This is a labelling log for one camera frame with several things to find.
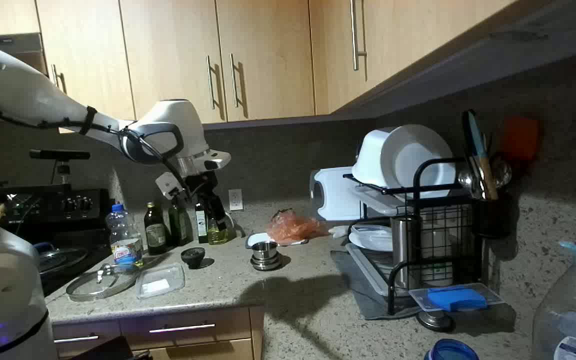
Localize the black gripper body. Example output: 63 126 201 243
184 168 228 207

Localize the silver round metal container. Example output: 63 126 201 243
251 251 284 268
253 241 278 261
248 255 284 275

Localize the small labelled bottle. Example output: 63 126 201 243
193 202 211 246

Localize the dark glass bottle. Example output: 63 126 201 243
166 192 196 249
143 200 171 257

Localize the olive oil bottle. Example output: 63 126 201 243
207 192 239 246

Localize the black small bowl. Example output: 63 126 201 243
180 246 209 270

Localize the clear water bottle blue cap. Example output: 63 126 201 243
105 200 147 275

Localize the orange plastic bag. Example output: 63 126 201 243
267 207 331 249

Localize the clear plastic container lid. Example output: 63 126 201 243
135 264 188 301

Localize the wood drawer front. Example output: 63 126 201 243
119 306 256 345
51 320 125 360

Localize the glass pot lid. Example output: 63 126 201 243
65 263 139 302

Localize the light wood cabinet door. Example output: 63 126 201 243
366 0 521 97
215 0 316 124
35 0 137 124
308 0 375 117
119 0 225 126

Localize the white bowl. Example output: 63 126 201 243
351 129 405 191

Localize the black stove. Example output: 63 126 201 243
0 186 115 297

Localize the white flat dish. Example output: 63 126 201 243
346 221 396 255

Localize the steel tumbler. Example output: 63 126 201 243
395 215 416 288

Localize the white plate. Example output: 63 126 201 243
378 122 461 191

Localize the large translucent grey jug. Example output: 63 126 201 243
0 213 61 360

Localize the black round cap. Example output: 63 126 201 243
416 308 457 334

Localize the blue lidded clear container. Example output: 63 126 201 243
408 283 504 316

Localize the teal bladed utensil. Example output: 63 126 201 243
462 108 500 202

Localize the black mesh utensil caddy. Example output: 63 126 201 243
468 192 518 243

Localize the blue round lid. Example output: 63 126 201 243
424 336 480 360

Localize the metal spoon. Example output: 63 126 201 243
491 155 517 191

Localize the orange spatula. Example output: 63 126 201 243
500 112 544 167

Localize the clear jug with blue cap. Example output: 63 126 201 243
531 241 576 360

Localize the white wall outlet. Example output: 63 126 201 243
227 189 244 213

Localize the metal cabinet handle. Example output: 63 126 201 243
228 55 251 120
346 0 371 82
51 65 69 97
207 57 227 122

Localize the metal drawer handle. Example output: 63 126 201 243
52 332 102 346
147 322 219 336

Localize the black wire dish rack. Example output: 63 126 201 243
340 157 507 318

